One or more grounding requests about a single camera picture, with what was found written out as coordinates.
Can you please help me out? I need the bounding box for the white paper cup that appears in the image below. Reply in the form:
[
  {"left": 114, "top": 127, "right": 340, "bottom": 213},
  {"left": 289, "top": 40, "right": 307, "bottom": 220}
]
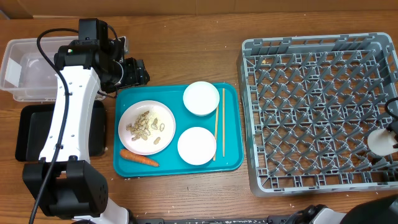
[{"left": 368, "top": 129, "right": 397, "bottom": 156}]

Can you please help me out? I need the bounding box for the white bowl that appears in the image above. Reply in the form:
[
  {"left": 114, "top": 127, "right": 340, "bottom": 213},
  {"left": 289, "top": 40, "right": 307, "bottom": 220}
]
[{"left": 183, "top": 81, "right": 220, "bottom": 116}]

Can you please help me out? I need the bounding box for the pink small bowl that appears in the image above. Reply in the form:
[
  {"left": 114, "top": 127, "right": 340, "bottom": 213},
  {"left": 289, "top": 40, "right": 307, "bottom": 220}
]
[{"left": 177, "top": 127, "right": 216, "bottom": 166}]

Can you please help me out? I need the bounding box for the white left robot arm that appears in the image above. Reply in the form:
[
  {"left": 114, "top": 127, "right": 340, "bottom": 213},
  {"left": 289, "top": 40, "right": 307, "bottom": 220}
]
[{"left": 22, "top": 19, "right": 150, "bottom": 223}]

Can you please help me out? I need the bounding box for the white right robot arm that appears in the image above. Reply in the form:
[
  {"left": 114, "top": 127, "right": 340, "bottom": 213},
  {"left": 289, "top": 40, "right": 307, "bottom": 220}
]
[{"left": 285, "top": 98, "right": 397, "bottom": 224}]

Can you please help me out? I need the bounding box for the peanut shells and rice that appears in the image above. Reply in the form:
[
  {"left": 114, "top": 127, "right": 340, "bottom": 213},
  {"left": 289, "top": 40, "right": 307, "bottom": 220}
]
[{"left": 126, "top": 111, "right": 165, "bottom": 145}]

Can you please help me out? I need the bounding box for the pink plate with food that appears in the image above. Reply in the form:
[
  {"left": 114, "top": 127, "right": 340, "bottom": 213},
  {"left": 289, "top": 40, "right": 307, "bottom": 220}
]
[{"left": 117, "top": 100, "right": 176, "bottom": 156}]

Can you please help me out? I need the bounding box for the orange carrot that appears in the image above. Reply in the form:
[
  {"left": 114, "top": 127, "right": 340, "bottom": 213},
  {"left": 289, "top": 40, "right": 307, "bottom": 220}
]
[{"left": 119, "top": 149, "right": 159, "bottom": 167}]

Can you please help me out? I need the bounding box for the grey dish rack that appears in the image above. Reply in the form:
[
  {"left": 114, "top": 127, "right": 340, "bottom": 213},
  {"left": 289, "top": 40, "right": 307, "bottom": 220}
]
[{"left": 237, "top": 32, "right": 397, "bottom": 197}]

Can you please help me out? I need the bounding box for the teal serving tray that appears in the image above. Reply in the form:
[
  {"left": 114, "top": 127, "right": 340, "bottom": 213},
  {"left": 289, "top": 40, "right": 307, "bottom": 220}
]
[{"left": 113, "top": 83, "right": 244, "bottom": 178}]

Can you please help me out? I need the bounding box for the clear plastic bin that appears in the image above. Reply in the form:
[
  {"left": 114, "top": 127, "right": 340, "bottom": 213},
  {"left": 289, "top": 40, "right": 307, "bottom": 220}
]
[{"left": 1, "top": 36, "right": 91, "bottom": 102}]

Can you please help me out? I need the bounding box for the black tray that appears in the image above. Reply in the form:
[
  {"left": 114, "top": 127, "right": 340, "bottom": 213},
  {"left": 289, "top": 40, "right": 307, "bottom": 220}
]
[{"left": 15, "top": 101, "right": 106, "bottom": 162}]

